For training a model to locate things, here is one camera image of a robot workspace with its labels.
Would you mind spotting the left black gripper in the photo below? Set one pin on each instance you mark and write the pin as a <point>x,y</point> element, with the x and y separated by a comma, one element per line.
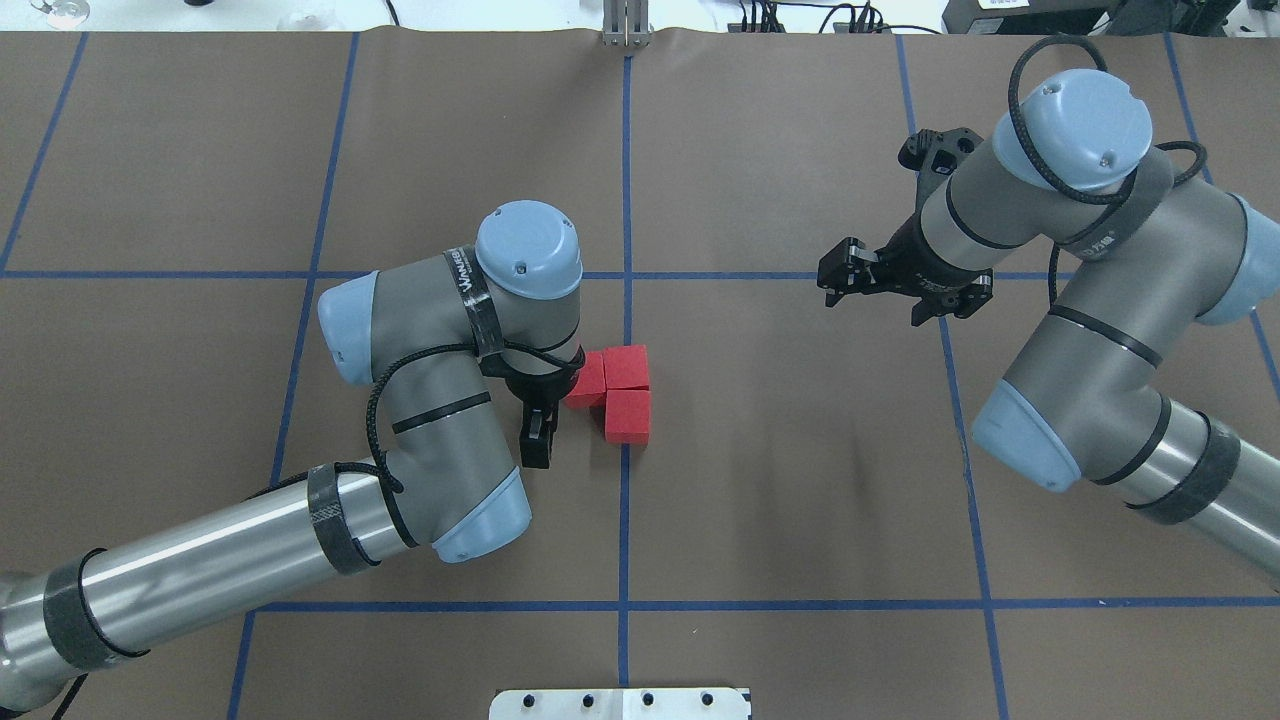
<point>537,393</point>

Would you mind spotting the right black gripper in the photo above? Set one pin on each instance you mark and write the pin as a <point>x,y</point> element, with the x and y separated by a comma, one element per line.
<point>917,264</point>

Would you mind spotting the red block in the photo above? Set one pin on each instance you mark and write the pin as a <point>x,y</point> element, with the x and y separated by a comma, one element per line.
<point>628,416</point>
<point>590,387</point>
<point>627,367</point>

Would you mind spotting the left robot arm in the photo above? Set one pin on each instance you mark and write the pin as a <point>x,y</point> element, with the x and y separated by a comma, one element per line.
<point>181,447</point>

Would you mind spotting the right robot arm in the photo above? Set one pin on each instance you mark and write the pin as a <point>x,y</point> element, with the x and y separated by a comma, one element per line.
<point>1077,402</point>

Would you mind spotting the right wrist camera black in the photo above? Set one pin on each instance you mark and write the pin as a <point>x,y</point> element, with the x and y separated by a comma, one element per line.
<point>934,155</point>

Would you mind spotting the white mount base plate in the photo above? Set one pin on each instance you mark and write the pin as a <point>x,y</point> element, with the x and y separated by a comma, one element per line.
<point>623,703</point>

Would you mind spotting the aluminium frame post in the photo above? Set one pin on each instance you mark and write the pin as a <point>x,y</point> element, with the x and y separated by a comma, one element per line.
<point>626,23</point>

